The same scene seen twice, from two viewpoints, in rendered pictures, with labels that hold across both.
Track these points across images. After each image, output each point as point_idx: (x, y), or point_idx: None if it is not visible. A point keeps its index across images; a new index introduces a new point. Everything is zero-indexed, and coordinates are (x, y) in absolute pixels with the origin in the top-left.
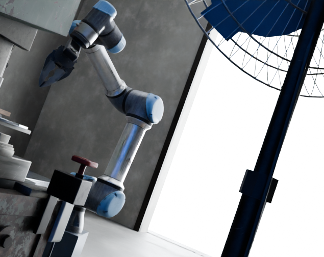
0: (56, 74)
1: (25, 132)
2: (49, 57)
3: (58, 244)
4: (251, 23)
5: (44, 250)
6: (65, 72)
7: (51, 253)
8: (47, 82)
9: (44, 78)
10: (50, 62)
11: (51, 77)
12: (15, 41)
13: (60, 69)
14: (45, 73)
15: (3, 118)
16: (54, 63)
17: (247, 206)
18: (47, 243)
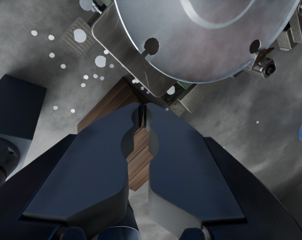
0: (103, 156)
1: (103, 11)
2: (276, 222)
3: None
4: None
5: (14, 118)
6: (31, 211)
7: (3, 115)
8: (125, 107)
9: (155, 112)
10: (214, 187)
11: (127, 128)
12: None
13: (93, 200)
14: (170, 125)
15: (159, 69)
16: (185, 207)
17: None
18: (11, 122)
